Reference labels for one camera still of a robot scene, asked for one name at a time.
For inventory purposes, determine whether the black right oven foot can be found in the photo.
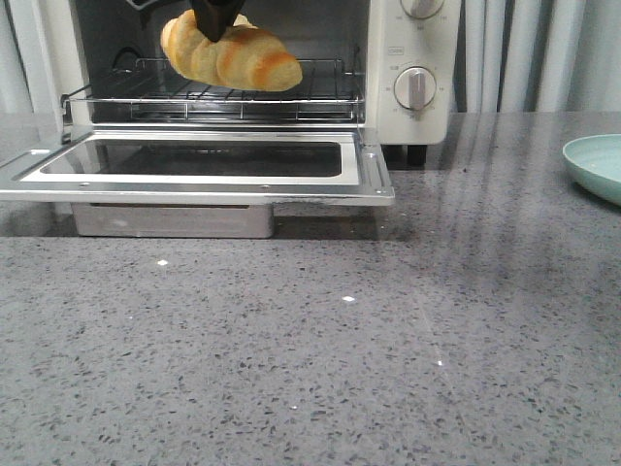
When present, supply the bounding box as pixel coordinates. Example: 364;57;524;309
407;145;428;169

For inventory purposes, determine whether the grey curtain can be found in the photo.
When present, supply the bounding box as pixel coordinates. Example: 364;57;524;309
1;1;620;114

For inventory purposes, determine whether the golden bread loaf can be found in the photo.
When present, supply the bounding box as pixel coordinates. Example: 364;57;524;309
160;9;303;92

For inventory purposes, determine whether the oven control knob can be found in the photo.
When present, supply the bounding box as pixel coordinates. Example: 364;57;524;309
400;0;443;19
393;66;437;120

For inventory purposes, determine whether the upper oven control knob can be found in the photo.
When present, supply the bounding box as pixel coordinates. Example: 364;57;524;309
400;0;443;19

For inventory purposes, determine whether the glass oven door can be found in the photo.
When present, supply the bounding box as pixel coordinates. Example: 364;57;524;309
0;126;396;239

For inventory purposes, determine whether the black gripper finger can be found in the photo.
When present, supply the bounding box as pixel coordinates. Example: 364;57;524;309
220;0;244;28
190;0;224;42

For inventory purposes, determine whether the wire oven rack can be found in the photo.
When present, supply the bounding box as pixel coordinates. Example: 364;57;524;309
61;58;365;125

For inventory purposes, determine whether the white Toshiba toaster oven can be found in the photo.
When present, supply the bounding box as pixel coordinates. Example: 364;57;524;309
51;1;462;158

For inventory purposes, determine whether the mint green plate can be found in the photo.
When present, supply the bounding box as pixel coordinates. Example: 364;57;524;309
563;134;621;206

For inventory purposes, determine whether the lower oven control knob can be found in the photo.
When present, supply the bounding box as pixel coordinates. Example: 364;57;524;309
393;66;437;120

